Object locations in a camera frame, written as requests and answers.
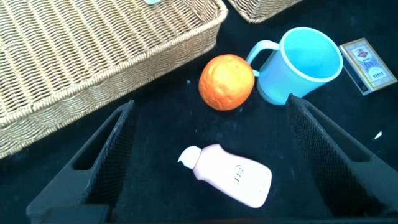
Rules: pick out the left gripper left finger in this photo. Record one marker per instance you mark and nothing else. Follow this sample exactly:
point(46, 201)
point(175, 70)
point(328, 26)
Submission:
point(68, 193)

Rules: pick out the white lotion bottle blue cap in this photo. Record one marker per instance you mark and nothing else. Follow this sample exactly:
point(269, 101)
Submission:
point(152, 2)

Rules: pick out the wicker basket holding food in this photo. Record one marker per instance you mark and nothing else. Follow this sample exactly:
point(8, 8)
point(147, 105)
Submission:
point(258, 9)

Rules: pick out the pink plastic bottle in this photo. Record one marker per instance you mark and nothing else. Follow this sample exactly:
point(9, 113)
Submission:
point(230, 174)

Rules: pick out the orange fruit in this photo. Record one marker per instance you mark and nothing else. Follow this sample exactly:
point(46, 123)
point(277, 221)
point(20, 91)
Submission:
point(226, 82)

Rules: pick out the playing card box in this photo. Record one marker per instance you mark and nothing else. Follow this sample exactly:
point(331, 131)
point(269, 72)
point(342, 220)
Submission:
point(367, 65)

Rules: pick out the wicker basket holding lotion bottle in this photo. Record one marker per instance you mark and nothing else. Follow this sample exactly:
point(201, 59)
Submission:
point(77, 46)

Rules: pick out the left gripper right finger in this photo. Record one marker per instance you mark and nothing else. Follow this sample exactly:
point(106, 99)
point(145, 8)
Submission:
point(351, 186)

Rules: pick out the light blue plastic mug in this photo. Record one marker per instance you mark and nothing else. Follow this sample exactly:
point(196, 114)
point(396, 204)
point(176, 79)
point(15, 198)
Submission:
point(280, 84)

